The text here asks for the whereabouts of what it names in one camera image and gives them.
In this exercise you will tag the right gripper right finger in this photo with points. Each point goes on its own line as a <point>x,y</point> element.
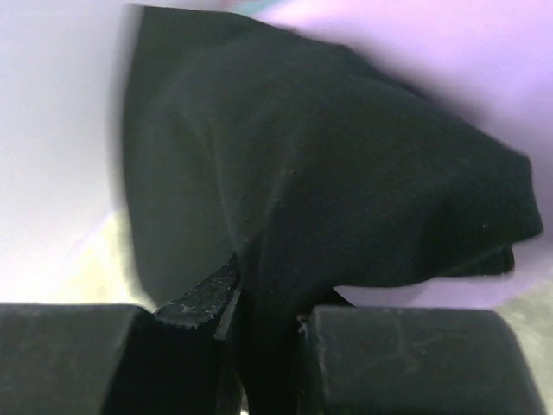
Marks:
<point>397,360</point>

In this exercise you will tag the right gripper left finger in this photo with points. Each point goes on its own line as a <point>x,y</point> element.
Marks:
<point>121,358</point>

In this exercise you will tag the black floral t shirt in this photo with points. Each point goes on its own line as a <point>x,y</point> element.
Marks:
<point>307,165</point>

